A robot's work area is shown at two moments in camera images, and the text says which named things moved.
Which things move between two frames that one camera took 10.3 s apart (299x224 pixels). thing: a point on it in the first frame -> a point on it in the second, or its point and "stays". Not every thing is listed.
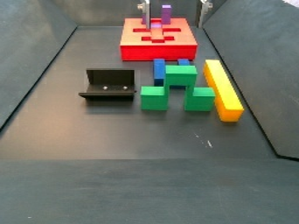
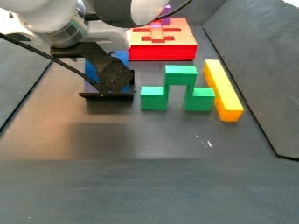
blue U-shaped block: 159,69 -> 92,74
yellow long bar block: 228,107 stays
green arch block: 179,75 stays
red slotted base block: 171,42 stays
